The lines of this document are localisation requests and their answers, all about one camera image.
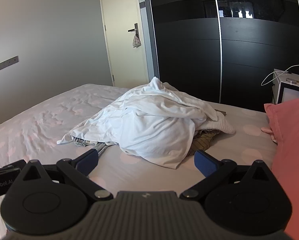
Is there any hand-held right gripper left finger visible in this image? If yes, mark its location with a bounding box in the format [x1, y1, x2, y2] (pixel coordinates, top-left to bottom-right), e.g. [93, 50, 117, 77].
[22, 149, 113, 201]

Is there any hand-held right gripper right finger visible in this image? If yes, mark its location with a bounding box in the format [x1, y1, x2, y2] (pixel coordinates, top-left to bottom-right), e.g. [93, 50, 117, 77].
[180, 150, 274, 201]

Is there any white t-shirt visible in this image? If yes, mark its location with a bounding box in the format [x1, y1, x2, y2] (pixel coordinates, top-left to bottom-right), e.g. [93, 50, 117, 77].
[56, 76, 219, 170]

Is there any grey crumpled garment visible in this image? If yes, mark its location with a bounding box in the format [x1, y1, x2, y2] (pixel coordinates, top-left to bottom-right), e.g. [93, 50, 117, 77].
[73, 138, 110, 157]

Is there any olive striped garment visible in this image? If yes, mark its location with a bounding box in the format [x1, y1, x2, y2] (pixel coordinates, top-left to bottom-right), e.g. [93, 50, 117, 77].
[188, 109, 227, 157]

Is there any white textured garment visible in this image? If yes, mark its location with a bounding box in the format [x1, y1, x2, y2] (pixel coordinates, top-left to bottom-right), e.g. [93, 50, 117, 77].
[197, 116, 237, 135]

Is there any polka dot bed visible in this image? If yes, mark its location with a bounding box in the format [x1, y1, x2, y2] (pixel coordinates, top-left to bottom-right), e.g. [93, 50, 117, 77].
[0, 83, 277, 240]

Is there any salmon pink pillow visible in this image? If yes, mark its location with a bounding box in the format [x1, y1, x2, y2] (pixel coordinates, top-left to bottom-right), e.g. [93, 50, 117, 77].
[261, 96, 299, 240]

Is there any cream door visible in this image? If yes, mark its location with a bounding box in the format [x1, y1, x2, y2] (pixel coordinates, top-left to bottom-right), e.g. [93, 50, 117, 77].
[98, 0, 151, 88]

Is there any black wardrobe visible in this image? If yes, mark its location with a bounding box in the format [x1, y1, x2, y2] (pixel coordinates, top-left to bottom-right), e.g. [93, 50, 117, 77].
[141, 0, 299, 113]

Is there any white nightstand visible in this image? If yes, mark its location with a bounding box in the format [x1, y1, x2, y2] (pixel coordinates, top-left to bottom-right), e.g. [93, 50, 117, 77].
[272, 69, 299, 105]

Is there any hanging cloth pouch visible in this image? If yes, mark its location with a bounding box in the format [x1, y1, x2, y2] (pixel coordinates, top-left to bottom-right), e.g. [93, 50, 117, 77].
[131, 31, 142, 49]

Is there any grey wall switch panel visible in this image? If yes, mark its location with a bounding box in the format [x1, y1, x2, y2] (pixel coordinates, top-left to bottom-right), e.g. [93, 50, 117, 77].
[0, 55, 19, 74]

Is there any black door handle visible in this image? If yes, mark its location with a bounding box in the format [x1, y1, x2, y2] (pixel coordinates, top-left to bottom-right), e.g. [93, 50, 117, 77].
[128, 23, 139, 38]

